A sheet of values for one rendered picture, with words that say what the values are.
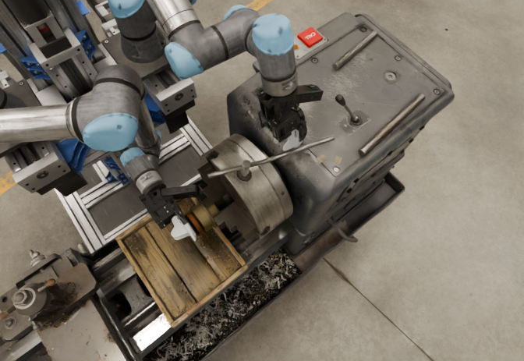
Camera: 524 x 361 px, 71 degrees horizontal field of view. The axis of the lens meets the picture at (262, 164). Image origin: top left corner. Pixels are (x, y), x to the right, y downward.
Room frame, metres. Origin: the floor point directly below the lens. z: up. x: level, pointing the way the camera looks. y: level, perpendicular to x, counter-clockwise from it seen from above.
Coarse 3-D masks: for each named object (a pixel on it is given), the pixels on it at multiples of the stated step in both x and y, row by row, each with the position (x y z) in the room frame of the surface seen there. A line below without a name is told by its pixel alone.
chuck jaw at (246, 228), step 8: (232, 208) 0.34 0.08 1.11; (216, 216) 0.31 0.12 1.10; (224, 216) 0.31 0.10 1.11; (232, 216) 0.31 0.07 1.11; (240, 216) 0.32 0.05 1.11; (224, 224) 0.29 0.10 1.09; (232, 224) 0.29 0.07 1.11; (240, 224) 0.29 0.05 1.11; (248, 224) 0.29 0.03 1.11; (232, 232) 0.27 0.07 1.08; (240, 232) 0.27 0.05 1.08; (248, 232) 0.27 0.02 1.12; (256, 232) 0.28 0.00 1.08; (264, 232) 0.28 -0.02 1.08
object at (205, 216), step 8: (192, 208) 0.33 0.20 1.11; (200, 208) 0.33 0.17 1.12; (208, 208) 0.33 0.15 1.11; (216, 208) 0.33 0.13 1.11; (184, 216) 0.30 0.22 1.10; (192, 216) 0.30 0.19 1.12; (200, 216) 0.30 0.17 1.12; (208, 216) 0.31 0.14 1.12; (192, 224) 0.28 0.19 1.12; (200, 224) 0.28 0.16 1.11; (208, 224) 0.29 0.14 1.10; (216, 224) 0.29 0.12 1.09; (200, 232) 0.26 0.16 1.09
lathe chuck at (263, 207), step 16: (224, 144) 0.50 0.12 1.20; (224, 160) 0.44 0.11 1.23; (240, 160) 0.44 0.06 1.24; (224, 176) 0.39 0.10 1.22; (256, 176) 0.39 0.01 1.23; (240, 192) 0.35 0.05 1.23; (256, 192) 0.35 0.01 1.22; (272, 192) 0.36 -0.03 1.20; (240, 208) 0.34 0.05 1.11; (256, 208) 0.32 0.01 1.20; (272, 208) 0.33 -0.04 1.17; (256, 224) 0.28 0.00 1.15; (272, 224) 0.30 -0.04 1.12
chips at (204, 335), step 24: (264, 264) 0.28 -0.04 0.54; (288, 264) 0.28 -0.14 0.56; (240, 288) 0.17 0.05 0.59; (264, 288) 0.18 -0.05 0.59; (216, 312) 0.08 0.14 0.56; (240, 312) 0.08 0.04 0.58; (192, 336) -0.02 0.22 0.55; (216, 336) -0.01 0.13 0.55; (144, 360) -0.11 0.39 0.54; (168, 360) -0.11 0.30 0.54; (192, 360) -0.10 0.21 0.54
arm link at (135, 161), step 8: (128, 152) 0.49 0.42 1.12; (136, 152) 0.50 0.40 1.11; (120, 160) 0.47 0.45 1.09; (128, 160) 0.47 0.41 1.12; (136, 160) 0.47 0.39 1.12; (144, 160) 0.47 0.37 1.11; (128, 168) 0.44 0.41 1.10; (136, 168) 0.44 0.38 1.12; (144, 168) 0.44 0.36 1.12; (152, 168) 0.45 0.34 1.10; (136, 176) 0.42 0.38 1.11
